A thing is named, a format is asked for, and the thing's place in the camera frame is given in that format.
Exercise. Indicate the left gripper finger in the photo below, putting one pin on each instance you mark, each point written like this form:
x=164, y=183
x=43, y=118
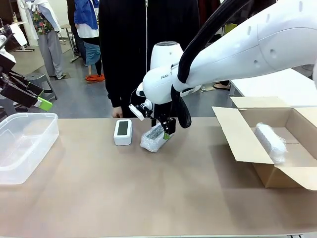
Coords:
x=27, y=99
x=27, y=83

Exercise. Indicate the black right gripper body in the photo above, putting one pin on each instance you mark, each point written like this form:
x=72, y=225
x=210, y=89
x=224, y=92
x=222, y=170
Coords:
x=162, y=111

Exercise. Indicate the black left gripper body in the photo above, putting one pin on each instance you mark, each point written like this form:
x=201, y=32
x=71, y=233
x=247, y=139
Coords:
x=6, y=65

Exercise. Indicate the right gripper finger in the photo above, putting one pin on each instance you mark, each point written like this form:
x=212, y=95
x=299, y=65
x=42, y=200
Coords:
x=169, y=127
x=153, y=122

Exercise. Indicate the bubble-wrapped clock with dark label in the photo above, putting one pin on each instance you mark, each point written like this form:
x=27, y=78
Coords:
x=152, y=141

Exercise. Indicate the unwrapped white digital clock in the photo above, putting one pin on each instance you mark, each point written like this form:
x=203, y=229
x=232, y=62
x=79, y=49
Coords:
x=123, y=138

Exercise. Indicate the plain white bubble-wrapped clock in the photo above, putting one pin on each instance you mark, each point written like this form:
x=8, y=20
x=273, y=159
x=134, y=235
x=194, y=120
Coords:
x=271, y=143

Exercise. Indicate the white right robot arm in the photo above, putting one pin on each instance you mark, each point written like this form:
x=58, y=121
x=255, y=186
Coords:
x=247, y=49

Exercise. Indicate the person right forearm black sleeve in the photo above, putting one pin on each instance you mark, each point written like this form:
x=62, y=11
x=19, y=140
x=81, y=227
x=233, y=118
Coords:
x=111, y=81

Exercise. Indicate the person right hand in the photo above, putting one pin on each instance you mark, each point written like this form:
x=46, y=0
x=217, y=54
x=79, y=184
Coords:
x=117, y=112

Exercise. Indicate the grey plastic stool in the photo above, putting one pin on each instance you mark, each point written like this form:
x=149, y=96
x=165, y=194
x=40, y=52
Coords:
x=37, y=77
x=6, y=106

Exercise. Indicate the white background desk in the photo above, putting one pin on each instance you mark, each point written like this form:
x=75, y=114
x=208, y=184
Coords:
x=68, y=26
x=21, y=23

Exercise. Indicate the clear plastic storage bin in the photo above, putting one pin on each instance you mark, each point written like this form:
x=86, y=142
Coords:
x=24, y=148

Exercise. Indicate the orange shoes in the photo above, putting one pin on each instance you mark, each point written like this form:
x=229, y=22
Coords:
x=95, y=78

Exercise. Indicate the person torso black zip hoodie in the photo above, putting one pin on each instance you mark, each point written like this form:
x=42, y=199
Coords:
x=123, y=49

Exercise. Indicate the brown cardboard box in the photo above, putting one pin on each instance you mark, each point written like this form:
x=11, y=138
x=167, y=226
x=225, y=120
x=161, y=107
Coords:
x=247, y=138

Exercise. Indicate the bystander in blue jacket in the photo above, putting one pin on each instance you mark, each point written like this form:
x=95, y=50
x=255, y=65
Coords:
x=86, y=19

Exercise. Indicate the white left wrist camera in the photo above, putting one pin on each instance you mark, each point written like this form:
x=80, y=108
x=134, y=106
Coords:
x=5, y=53

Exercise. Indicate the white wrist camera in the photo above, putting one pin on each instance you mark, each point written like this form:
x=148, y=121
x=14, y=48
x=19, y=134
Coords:
x=137, y=112
x=5, y=53

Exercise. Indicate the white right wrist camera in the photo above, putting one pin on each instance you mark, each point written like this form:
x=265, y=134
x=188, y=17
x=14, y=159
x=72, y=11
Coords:
x=137, y=112

